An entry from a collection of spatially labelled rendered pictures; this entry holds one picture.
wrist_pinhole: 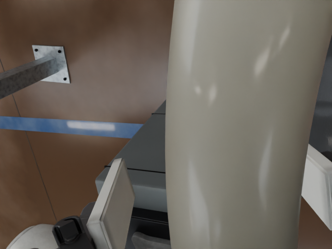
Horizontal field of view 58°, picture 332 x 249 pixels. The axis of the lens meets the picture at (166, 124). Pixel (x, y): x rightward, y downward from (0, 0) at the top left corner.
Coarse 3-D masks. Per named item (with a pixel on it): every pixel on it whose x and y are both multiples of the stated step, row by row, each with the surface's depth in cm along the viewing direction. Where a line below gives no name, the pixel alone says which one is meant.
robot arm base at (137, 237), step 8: (136, 232) 72; (136, 240) 71; (144, 240) 70; (152, 240) 70; (160, 240) 70; (168, 240) 69; (136, 248) 72; (144, 248) 70; (152, 248) 69; (160, 248) 68; (168, 248) 68
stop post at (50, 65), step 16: (48, 48) 158; (64, 48) 156; (32, 64) 148; (48, 64) 155; (64, 64) 159; (0, 80) 128; (16, 80) 136; (32, 80) 145; (48, 80) 168; (64, 80) 163; (0, 96) 129
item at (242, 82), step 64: (192, 0) 5; (256, 0) 4; (320, 0) 5; (192, 64) 5; (256, 64) 5; (320, 64) 5; (192, 128) 5; (256, 128) 5; (192, 192) 6; (256, 192) 5
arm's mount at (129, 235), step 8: (136, 208) 73; (136, 216) 71; (144, 216) 70; (152, 216) 70; (160, 216) 70; (136, 224) 71; (144, 224) 70; (152, 224) 69; (160, 224) 68; (168, 224) 67; (128, 232) 73; (144, 232) 71; (152, 232) 70; (160, 232) 69; (168, 232) 68; (128, 240) 74; (128, 248) 76
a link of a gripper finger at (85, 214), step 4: (88, 204) 16; (92, 204) 16; (84, 208) 16; (88, 208) 16; (92, 208) 16; (84, 212) 16; (88, 212) 16; (80, 216) 15; (84, 216) 15; (88, 216) 15; (84, 220) 15; (84, 224) 15; (84, 228) 14; (88, 232) 14; (88, 236) 14; (92, 240) 13; (92, 244) 13
